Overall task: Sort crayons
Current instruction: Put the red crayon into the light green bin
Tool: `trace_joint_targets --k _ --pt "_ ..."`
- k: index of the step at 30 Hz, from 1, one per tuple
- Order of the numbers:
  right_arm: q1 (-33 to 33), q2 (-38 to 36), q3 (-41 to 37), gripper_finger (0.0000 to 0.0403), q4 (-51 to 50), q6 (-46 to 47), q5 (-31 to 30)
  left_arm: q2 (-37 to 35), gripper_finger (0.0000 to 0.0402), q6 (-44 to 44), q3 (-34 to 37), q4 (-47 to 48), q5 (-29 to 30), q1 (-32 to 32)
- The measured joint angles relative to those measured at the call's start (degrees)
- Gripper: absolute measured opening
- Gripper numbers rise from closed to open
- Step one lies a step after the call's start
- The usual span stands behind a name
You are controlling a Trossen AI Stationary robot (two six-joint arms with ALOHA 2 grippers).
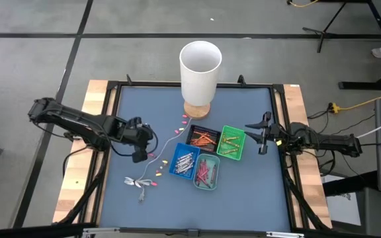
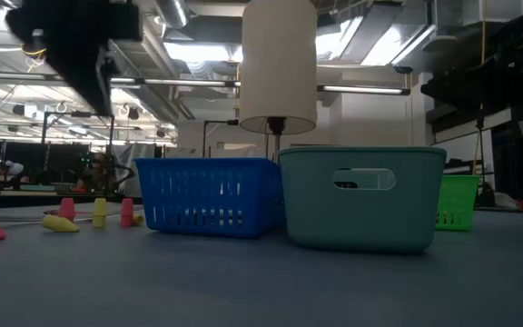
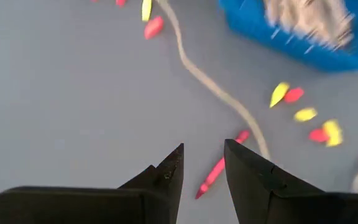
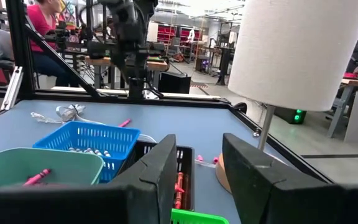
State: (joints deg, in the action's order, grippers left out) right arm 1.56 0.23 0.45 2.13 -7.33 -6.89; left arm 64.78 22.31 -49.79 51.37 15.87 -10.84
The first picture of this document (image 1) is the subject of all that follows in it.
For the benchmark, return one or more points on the silver aluminium bracket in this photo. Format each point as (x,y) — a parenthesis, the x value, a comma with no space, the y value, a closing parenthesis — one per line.
(284,234)
(101,230)

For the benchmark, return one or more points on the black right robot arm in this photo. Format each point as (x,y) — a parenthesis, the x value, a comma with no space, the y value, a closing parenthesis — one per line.
(329,143)

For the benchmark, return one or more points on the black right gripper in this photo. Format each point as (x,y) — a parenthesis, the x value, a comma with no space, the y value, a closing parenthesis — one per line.
(283,137)

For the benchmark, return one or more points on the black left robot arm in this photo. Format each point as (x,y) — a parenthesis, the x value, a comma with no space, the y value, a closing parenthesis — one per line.
(78,122)

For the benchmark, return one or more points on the yellow paper tag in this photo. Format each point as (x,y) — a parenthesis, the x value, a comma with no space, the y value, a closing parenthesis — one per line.
(278,142)

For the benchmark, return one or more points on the teal plastic bin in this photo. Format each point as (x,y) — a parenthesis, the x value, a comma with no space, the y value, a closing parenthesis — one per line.
(215,158)

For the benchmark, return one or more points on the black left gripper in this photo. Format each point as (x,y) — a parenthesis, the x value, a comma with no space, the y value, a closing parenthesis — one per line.
(122,132)

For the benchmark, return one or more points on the blue slotted plastic basket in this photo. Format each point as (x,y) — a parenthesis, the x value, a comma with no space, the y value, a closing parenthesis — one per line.
(174,172)

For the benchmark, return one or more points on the yellow crayon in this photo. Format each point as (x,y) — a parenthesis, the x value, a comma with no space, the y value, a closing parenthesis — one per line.
(230,142)
(229,151)
(232,137)

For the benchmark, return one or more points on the black metal table frame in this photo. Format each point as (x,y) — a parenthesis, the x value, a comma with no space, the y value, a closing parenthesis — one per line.
(151,84)

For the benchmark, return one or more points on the white shade wooden base lamp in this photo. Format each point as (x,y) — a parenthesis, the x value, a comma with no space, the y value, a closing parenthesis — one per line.
(198,79)

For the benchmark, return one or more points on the pink crayon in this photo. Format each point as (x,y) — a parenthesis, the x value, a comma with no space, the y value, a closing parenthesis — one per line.
(207,171)
(204,181)
(213,174)
(203,169)
(199,172)

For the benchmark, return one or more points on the white box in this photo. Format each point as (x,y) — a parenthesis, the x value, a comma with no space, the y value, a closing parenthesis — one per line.
(339,201)

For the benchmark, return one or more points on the black desk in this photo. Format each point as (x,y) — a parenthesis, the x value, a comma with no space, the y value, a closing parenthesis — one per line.
(359,85)

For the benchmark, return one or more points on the white crayon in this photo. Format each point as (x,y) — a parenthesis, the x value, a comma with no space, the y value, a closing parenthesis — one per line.
(185,168)
(184,159)
(184,165)
(184,155)
(184,162)
(185,171)

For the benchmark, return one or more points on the green slotted plastic basket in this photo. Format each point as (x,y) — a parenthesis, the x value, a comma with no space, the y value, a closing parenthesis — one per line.
(240,155)

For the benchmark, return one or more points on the black slotted plastic basket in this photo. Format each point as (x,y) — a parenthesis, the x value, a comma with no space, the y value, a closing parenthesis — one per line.
(203,129)

